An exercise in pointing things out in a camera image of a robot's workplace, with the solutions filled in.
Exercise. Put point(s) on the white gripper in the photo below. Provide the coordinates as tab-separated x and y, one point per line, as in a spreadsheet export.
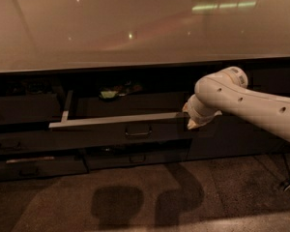
192	112

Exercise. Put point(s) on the dark drawer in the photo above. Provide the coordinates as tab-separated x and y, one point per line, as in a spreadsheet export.
29	109
91	122
32	142
137	154
18	169

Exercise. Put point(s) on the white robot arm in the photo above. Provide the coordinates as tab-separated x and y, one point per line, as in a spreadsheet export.
226	91

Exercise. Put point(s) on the green packet in drawer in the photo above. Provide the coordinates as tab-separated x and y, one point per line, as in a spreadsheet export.
107	95

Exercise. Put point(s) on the dark cabinet door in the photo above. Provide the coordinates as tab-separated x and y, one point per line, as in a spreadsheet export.
230	136

